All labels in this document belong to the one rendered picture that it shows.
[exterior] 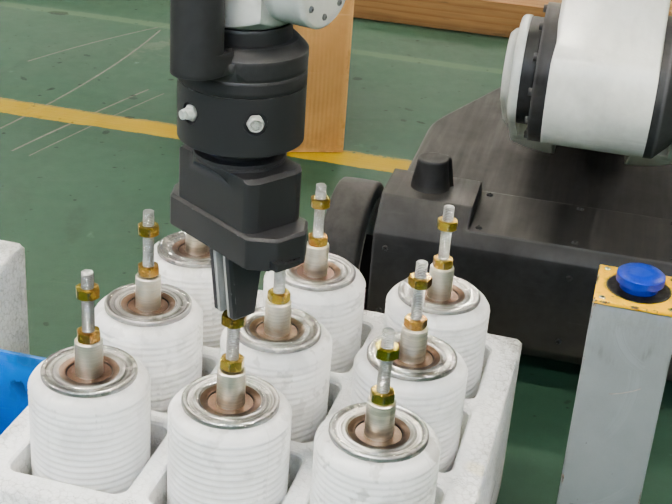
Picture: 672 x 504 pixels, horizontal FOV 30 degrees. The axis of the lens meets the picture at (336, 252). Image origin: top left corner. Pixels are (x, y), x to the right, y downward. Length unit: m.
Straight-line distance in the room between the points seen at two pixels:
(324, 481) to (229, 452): 0.07
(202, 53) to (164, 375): 0.38
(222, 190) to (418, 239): 0.60
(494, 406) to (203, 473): 0.30
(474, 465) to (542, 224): 0.48
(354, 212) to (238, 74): 0.67
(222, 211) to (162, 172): 1.16
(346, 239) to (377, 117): 0.88
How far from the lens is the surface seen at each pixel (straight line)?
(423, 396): 1.02
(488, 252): 1.43
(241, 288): 0.91
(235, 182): 0.85
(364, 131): 2.24
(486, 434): 1.10
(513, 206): 1.51
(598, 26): 1.26
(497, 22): 2.89
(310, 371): 1.05
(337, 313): 1.15
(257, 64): 0.81
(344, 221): 1.46
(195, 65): 0.80
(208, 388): 0.99
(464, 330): 1.13
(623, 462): 1.12
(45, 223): 1.85
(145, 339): 1.07
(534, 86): 1.25
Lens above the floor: 0.79
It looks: 26 degrees down
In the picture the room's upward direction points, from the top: 4 degrees clockwise
